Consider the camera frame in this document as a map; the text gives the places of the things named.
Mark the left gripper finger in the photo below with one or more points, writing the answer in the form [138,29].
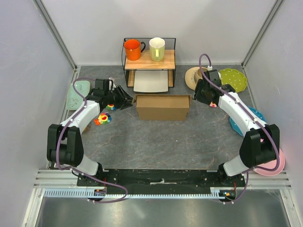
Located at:
[123,94]
[126,105]

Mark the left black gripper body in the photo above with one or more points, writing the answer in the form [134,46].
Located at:
[115,97]

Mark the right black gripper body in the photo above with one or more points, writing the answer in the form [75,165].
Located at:
[202,93]

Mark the brown cardboard paper box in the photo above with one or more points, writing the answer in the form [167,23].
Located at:
[162,107]

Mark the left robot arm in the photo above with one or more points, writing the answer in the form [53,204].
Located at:
[64,142]

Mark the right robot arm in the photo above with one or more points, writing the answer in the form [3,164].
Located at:
[260,145]

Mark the pink flower toy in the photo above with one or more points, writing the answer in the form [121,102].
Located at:
[213,105]

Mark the beige ceramic cup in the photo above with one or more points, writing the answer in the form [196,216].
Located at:
[197,74]

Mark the beige saucer plate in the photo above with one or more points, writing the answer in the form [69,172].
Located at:
[189,79]

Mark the white square plate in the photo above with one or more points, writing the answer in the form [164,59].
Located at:
[151,81]

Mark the red rainbow flower toy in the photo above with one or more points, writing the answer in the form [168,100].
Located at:
[103,119]

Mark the green dotted plate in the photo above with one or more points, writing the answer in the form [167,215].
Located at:
[234,78]

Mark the mint green tray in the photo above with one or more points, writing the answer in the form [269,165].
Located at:
[74,100]

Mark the blue dotted plate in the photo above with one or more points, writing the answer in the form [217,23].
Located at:
[255,111]

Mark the orange mug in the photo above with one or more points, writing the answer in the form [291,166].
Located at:
[133,49]

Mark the light green mug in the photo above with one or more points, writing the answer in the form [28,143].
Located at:
[157,49]

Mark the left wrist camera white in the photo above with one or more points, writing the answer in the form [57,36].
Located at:
[112,85]

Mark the black wire shelf rack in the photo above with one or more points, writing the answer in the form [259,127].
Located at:
[146,63]

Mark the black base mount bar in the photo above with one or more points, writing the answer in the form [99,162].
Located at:
[156,181]

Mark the white cable duct rail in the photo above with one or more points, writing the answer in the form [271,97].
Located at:
[100,194]

